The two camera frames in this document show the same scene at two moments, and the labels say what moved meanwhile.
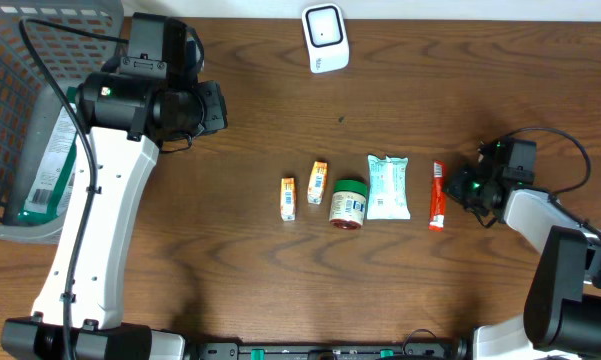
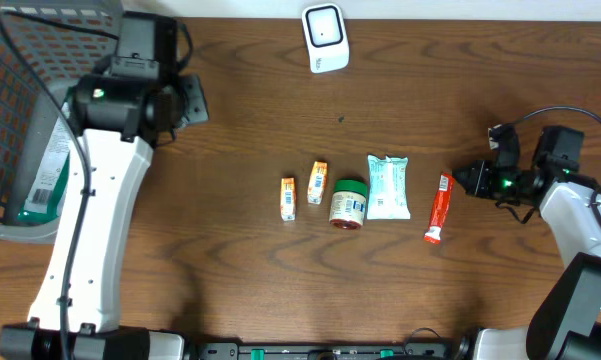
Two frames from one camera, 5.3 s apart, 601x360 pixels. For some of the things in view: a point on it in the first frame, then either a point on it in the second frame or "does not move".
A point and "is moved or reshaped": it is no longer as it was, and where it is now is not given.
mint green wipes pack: x=387 y=189 does not move
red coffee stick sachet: x=436 y=221 is moved or reshaped
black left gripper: x=217 y=118 → x=197 y=106
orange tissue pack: x=317 y=182 does not move
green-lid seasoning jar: x=347 y=207 does not move
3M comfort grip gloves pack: x=48 y=192 does not move
